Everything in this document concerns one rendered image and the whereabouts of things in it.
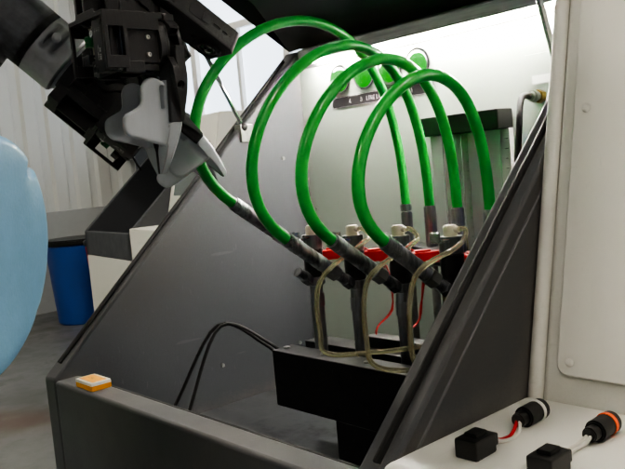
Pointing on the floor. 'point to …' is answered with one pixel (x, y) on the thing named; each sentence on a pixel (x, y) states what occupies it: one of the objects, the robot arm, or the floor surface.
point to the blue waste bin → (70, 279)
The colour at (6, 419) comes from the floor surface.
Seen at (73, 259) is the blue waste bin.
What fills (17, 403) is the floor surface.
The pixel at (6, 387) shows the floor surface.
